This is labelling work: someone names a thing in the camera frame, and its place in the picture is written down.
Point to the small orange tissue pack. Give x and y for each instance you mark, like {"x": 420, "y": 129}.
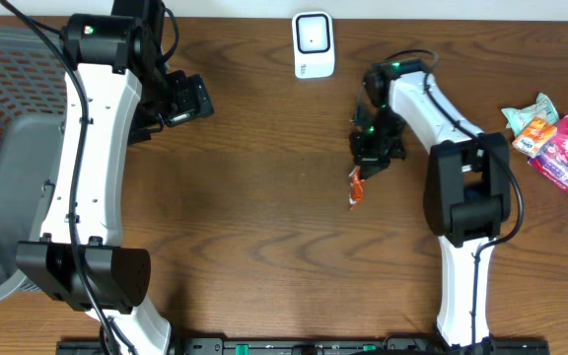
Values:
{"x": 534, "y": 136}

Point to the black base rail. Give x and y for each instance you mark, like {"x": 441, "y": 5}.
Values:
{"x": 390, "y": 345}

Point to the orange-red snack bar wrapper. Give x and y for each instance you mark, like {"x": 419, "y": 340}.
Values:
{"x": 356, "y": 187}

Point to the mint green wipes pack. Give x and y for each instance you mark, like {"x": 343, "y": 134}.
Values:
{"x": 519, "y": 118}

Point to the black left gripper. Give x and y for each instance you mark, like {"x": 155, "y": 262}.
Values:
{"x": 197, "y": 95}

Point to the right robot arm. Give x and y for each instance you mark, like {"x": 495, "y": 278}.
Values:
{"x": 466, "y": 195}

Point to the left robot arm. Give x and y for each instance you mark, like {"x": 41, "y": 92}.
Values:
{"x": 119, "y": 92}

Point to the grey plastic mesh basket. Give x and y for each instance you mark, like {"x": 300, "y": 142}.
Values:
{"x": 32, "y": 105}

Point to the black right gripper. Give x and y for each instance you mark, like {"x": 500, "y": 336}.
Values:
{"x": 370, "y": 163}

